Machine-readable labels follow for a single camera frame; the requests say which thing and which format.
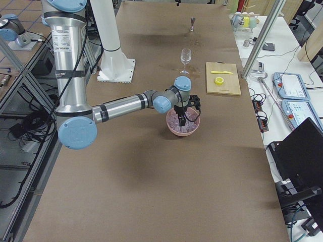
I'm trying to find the pile of clear ice cubes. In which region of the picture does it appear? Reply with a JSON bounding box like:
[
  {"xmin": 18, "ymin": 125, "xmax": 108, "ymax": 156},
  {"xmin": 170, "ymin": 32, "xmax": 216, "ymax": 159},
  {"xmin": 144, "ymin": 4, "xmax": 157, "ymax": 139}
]
[{"xmin": 166, "ymin": 111, "xmax": 197, "ymax": 134}]

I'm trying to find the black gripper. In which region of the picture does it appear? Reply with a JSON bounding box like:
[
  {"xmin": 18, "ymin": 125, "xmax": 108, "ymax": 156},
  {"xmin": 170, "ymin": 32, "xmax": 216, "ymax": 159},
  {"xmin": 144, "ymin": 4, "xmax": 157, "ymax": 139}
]
[{"xmin": 174, "ymin": 105, "xmax": 187, "ymax": 127}]

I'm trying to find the black laptop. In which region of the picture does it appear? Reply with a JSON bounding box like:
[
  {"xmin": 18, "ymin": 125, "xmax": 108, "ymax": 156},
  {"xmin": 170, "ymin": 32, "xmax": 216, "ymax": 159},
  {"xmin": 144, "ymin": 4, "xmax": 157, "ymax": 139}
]
[{"xmin": 267, "ymin": 117, "xmax": 322, "ymax": 188}]

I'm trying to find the pink bowl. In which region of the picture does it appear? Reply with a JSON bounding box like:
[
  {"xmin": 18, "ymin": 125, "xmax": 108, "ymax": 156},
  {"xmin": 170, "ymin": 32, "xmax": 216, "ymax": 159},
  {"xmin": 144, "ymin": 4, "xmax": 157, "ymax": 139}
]
[{"xmin": 166, "ymin": 107, "xmax": 200, "ymax": 137}]

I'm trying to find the yellow lemon half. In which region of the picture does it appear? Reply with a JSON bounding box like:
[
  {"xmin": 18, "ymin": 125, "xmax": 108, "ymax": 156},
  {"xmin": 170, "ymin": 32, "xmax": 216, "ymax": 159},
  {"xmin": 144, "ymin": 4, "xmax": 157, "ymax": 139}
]
[{"xmin": 214, "ymin": 77, "xmax": 224, "ymax": 85}]

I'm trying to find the blue teach pendant far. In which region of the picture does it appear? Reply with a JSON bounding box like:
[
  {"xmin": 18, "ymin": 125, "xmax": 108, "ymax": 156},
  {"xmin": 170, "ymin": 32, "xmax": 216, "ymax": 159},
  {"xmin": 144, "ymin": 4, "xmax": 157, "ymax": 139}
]
[{"xmin": 273, "ymin": 72, "xmax": 310, "ymax": 101}]

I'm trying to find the blue teach pendant near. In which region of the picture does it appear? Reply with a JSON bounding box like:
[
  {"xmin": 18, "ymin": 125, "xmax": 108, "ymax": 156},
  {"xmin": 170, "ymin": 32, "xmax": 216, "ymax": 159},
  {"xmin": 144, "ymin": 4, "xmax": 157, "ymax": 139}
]
[{"xmin": 281, "ymin": 99, "xmax": 322, "ymax": 130}]

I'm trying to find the aluminium frame post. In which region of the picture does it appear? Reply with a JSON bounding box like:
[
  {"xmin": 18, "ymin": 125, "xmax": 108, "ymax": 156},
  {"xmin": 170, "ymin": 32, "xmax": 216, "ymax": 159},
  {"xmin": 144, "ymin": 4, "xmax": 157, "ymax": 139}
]
[{"xmin": 241, "ymin": 0, "xmax": 286, "ymax": 80}]

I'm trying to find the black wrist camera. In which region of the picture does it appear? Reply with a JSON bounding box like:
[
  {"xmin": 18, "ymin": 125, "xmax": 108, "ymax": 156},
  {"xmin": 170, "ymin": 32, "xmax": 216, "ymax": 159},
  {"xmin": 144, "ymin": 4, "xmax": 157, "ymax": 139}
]
[{"xmin": 189, "ymin": 95, "xmax": 201, "ymax": 110}]

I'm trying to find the wooden cutting board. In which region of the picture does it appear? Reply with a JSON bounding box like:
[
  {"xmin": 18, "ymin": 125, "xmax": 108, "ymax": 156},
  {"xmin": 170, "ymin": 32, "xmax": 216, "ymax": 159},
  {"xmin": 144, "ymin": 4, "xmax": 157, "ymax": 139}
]
[{"xmin": 205, "ymin": 62, "xmax": 241, "ymax": 96}]

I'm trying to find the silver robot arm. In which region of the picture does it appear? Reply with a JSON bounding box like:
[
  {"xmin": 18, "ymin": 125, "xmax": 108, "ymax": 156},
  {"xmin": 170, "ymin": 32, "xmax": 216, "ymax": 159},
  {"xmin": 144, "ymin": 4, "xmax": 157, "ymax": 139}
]
[{"xmin": 42, "ymin": 1, "xmax": 193, "ymax": 150}]

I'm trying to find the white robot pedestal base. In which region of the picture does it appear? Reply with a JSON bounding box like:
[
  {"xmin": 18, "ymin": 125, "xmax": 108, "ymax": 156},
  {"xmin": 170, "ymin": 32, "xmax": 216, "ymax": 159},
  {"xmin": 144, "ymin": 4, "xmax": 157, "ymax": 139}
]
[{"xmin": 91, "ymin": 1, "xmax": 136, "ymax": 83}]

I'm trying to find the yellow plastic knife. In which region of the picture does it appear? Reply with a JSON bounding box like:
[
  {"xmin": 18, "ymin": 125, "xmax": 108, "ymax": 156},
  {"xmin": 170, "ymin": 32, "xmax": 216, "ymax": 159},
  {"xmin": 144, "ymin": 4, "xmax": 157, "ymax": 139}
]
[{"xmin": 210, "ymin": 71, "xmax": 234, "ymax": 75}]

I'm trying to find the blue teach pendant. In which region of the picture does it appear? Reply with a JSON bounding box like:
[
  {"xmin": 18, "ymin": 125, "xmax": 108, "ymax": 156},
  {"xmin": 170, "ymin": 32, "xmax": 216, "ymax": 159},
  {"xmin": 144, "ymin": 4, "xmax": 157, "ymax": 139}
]
[
  {"xmin": 273, "ymin": 72, "xmax": 310, "ymax": 101},
  {"xmin": 281, "ymin": 99, "xmax": 322, "ymax": 130}
]

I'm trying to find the clear wine glass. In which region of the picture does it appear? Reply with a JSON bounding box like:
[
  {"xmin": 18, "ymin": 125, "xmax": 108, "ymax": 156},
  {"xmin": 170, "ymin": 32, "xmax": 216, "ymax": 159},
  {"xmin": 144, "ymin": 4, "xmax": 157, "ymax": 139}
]
[{"xmin": 180, "ymin": 48, "xmax": 192, "ymax": 74}]

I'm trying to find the steel double jigger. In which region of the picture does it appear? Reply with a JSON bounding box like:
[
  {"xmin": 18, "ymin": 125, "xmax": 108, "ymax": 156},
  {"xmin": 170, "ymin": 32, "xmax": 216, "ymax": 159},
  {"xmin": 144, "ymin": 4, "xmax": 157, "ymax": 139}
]
[{"xmin": 189, "ymin": 17, "xmax": 196, "ymax": 32}]

